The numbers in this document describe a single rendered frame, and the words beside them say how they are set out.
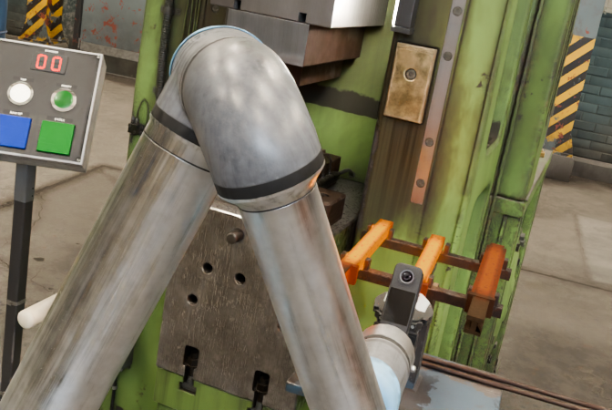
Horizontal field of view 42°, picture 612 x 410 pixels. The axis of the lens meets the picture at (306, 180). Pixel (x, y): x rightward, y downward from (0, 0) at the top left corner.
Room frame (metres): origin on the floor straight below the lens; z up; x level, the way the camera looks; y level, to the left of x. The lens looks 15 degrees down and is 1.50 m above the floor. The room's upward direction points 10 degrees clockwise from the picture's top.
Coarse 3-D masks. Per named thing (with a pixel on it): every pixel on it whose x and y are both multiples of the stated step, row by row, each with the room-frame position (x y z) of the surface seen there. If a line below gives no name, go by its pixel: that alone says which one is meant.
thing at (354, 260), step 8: (376, 224) 1.62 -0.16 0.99; (384, 224) 1.63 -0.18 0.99; (392, 224) 1.65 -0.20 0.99; (368, 232) 1.56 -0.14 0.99; (376, 232) 1.56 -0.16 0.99; (384, 232) 1.58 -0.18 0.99; (368, 240) 1.51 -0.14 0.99; (376, 240) 1.52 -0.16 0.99; (352, 248) 1.45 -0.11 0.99; (360, 248) 1.45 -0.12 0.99; (368, 248) 1.46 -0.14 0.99; (376, 248) 1.52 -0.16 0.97; (352, 256) 1.40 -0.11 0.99; (360, 256) 1.41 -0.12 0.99; (368, 256) 1.46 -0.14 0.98; (344, 264) 1.32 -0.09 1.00; (352, 264) 1.34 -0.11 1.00; (360, 264) 1.39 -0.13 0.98; (344, 272) 1.29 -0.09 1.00; (352, 272) 1.33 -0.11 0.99; (352, 280) 1.33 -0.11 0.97
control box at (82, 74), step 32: (0, 64) 1.87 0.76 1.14; (32, 64) 1.88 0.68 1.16; (64, 64) 1.89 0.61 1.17; (96, 64) 1.91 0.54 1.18; (0, 96) 1.83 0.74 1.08; (32, 96) 1.84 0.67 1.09; (96, 96) 1.88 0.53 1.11; (32, 128) 1.81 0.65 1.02; (0, 160) 1.83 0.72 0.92; (32, 160) 1.80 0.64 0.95; (64, 160) 1.78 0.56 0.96
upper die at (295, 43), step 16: (240, 16) 1.84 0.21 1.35; (256, 16) 1.83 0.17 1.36; (272, 16) 1.82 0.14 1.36; (256, 32) 1.83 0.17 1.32; (272, 32) 1.81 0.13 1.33; (288, 32) 1.80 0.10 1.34; (304, 32) 1.79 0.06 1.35; (320, 32) 1.86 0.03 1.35; (336, 32) 1.97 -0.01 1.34; (352, 32) 2.09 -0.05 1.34; (272, 48) 1.81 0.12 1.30; (288, 48) 1.80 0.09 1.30; (304, 48) 1.79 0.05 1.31; (320, 48) 1.87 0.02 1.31; (336, 48) 1.99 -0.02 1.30; (352, 48) 2.11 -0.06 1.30; (304, 64) 1.80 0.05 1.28
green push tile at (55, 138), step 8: (48, 128) 1.81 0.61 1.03; (56, 128) 1.81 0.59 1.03; (64, 128) 1.81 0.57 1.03; (72, 128) 1.82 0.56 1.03; (40, 136) 1.79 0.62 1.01; (48, 136) 1.80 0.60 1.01; (56, 136) 1.80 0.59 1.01; (64, 136) 1.80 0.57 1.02; (72, 136) 1.81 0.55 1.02; (40, 144) 1.78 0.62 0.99; (48, 144) 1.79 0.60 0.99; (56, 144) 1.79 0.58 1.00; (64, 144) 1.79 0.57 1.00; (48, 152) 1.78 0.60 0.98; (56, 152) 1.78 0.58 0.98; (64, 152) 1.79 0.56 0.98
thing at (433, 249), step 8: (432, 240) 1.58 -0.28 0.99; (440, 240) 1.59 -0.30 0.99; (424, 248) 1.52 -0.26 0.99; (432, 248) 1.53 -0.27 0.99; (440, 248) 1.54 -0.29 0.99; (424, 256) 1.47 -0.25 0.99; (432, 256) 1.48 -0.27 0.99; (416, 264) 1.42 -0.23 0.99; (424, 264) 1.43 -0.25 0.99; (432, 264) 1.43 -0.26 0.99; (424, 272) 1.38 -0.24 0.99; (424, 280) 1.35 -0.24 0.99; (424, 288) 1.31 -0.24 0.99; (424, 296) 1.31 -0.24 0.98
